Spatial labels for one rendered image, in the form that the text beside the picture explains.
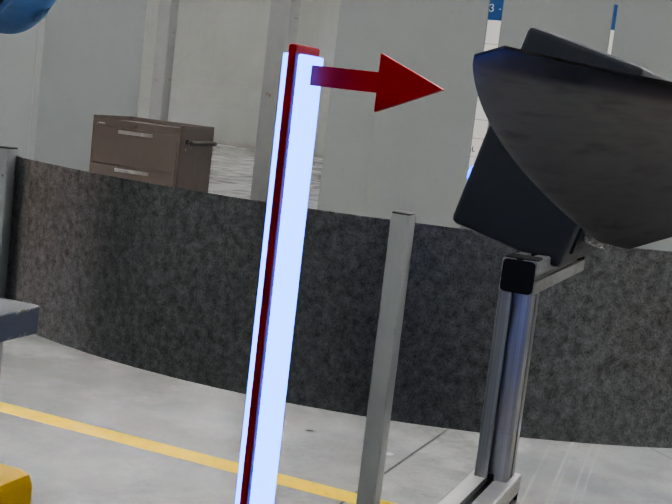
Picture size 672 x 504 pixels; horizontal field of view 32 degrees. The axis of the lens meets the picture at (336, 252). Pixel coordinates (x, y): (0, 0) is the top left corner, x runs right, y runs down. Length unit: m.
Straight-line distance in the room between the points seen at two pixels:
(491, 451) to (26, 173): 1.94
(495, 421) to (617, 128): 0.63
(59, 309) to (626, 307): 1.25
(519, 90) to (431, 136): 6.44
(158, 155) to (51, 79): 3.12
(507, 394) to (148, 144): 6.33
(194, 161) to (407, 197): 1.40
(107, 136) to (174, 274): 4.98
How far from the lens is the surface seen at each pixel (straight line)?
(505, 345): 1.01
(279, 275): 0.49
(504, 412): 1.02
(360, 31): 7.04
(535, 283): 1.00
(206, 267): 2.41
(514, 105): 0.42
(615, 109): 0.40
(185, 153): 7.24
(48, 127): 10.23
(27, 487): 0.30
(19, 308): 0.85
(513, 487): 1.04
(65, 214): 2.68
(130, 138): 7.33
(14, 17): 0.84
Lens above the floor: 1.17
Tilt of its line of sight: 7 degrees down
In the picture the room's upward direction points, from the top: 7 degrees clockwise
